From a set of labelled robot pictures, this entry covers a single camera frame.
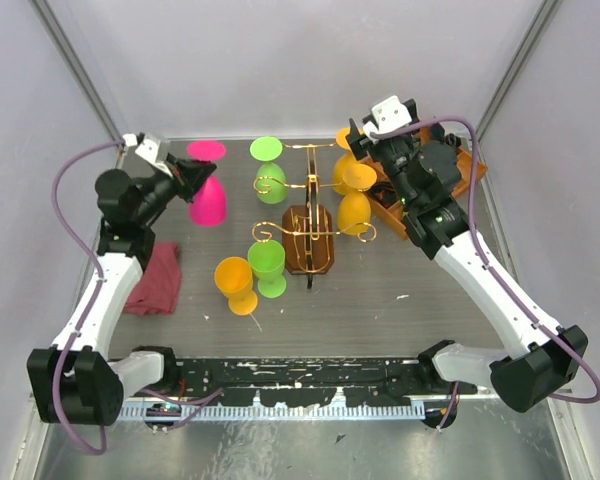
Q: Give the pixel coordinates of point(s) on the black mounting base plate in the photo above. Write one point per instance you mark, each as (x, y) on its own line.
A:
(304, 381)

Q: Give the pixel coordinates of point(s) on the green wine glass front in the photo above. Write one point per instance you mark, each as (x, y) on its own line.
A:
(268, 260)

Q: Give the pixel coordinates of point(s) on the green wine glass back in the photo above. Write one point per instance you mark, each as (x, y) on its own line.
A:
(270, 181)

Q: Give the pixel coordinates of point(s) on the red folded cloth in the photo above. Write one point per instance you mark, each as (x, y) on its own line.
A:
(158, 290)

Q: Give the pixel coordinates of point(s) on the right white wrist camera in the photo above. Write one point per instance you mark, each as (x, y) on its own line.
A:
(389, 115)

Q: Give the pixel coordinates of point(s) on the green wine glass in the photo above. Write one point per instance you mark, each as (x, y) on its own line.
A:
(268, 260)
(270, 181)

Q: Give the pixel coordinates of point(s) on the pink wine glass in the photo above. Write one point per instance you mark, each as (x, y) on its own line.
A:
(209, 208)

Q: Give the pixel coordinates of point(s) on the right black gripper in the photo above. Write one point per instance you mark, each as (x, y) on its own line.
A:
(360, 144)

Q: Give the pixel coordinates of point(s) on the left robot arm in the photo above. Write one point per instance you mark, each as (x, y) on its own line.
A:
(73, 380)

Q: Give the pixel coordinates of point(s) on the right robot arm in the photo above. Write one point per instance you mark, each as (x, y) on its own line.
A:
(539, 356)

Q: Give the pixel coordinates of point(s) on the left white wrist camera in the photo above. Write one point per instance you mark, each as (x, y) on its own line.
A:
(153, 149)

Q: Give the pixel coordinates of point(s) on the orange wine glass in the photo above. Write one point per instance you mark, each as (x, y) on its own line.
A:
(354, 213)
(341, 170)
(233, 276)

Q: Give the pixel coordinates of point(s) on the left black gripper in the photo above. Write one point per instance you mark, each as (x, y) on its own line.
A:
(188, 175)

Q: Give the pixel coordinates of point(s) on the gold wire glass rack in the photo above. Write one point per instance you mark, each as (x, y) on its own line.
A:
(308, 230)

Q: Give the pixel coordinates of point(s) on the wooden compartment tray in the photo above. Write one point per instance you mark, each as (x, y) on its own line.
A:
(383, 198)

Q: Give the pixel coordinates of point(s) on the orange wine glass front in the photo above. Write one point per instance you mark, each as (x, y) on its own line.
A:
(233, 276)

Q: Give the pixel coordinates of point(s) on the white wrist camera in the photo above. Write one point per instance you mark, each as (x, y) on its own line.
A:
(389, 115)
(153, 149)

